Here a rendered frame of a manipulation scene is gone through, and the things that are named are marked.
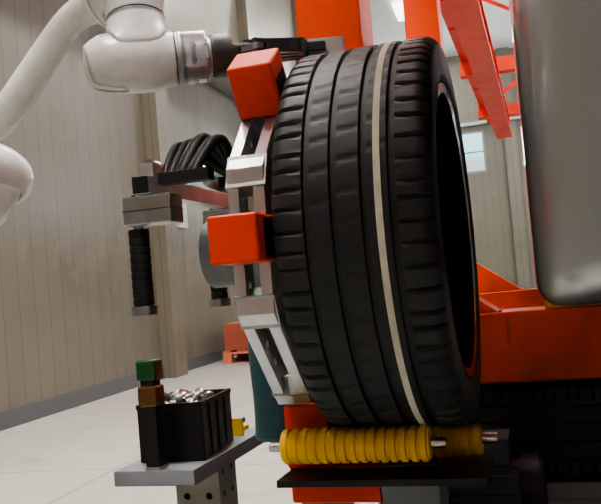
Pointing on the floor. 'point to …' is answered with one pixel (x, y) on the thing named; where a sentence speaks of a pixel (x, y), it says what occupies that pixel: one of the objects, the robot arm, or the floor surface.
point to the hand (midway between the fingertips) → (324, 46)
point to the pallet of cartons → (234, 337)
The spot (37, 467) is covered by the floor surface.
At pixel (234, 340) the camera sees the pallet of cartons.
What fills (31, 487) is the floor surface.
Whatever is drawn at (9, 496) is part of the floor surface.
